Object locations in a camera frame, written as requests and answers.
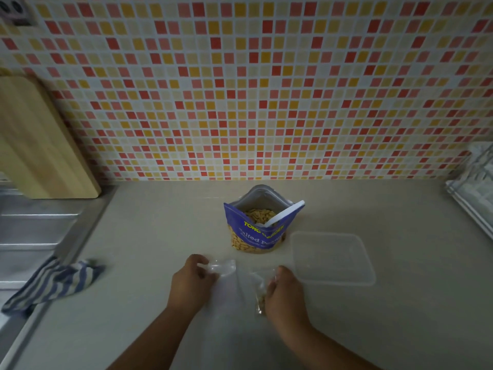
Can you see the small clear plastic bag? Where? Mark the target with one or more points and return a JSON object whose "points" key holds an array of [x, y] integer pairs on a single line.
{"points": [[261, 289], [223, 267]]}

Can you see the panda wall hook sticker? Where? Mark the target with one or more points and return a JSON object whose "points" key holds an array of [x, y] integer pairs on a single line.
{"points": [[15, 9]]}

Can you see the person's right forearm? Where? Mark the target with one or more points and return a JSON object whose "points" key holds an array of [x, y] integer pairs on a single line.
{"points": [[327, 350]]}

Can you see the person's right hand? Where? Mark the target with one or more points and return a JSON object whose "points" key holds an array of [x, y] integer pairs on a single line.
{"points": [[287, 304]]}

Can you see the wooden cutting board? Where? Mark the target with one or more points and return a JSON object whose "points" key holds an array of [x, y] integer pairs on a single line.
{"points": [[42, 142]]}

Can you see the white dish rack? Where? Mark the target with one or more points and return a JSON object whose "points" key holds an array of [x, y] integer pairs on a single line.
{"points": [[475, 192]]}

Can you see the blue peanuts pouch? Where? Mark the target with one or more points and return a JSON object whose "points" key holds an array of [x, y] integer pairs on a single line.
{"points": [[239, 223]]}

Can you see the white plastic spoon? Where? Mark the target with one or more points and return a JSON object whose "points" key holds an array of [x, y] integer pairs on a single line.
{"points": [[287, 212]]}

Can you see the person's left forearm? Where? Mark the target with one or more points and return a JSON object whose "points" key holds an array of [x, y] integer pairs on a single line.
{"points": [[154, 342]]}

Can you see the person's left hand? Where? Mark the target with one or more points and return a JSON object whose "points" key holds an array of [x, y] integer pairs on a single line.
{"points": [[188, 289]]}

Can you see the blue striped dish cloth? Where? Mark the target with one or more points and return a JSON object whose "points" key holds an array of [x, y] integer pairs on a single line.
{"points": [[54, 283]]}

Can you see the stainless steel sink drainboard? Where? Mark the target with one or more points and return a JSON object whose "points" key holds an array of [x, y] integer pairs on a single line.
{"points": [[34, 231]]}

